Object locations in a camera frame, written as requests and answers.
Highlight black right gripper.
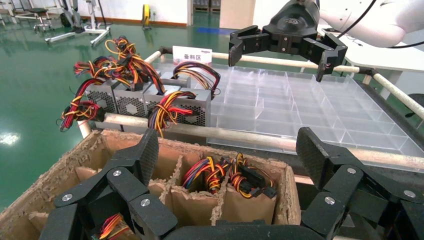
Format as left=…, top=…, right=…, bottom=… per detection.
left=227, top=0, right=349, bottom=83

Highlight wire bundle in box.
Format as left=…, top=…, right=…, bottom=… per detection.
left=97, top=212, right=133, bottom=240

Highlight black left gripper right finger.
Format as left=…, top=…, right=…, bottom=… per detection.
left=295, top=127, right=424, bottom=240

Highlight yellow floor fan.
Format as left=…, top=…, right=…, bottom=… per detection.
left=141, top=3, right=153, bottom=31

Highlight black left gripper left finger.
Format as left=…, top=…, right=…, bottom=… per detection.
left=39, top=128, right=179, bottom=240

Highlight clear acrylic divided tray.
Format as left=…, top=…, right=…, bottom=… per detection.
left=150, top=61, right=424, bottom=173

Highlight white desk with legs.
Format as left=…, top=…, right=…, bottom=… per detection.
left=311, top=23, right=424, bottom=73

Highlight black seat metal stool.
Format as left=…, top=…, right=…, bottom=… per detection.
left=11, top=0, right=56, bottom=33

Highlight white metal floor stand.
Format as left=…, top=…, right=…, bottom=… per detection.
left=43, top=0, right=113, bottom=48

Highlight cream rack post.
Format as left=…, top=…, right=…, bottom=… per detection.
left=77, top=118, right=93, bottom=139

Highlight stacked blue crates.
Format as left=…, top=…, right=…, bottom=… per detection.
left=192, top=0, right=221, bottom=13

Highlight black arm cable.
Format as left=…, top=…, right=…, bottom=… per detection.
left=336, top=0, right=379, bottom=37

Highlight cardboard box with dividers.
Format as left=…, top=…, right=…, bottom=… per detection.
left=0, top=128, right=302, bottom=240

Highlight black chair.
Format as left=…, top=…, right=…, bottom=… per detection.
left=404, top=93, right=424, bottom=128

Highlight cream lower rack board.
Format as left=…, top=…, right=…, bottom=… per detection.
left=294, top=174, right=316, bottom=186

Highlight wire bundle bottom cell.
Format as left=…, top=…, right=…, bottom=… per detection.
left=227, top=152, right=278, bottom=200

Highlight white sign with characters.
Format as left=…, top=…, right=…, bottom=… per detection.
left=172, top=45, right=214, bottom=66

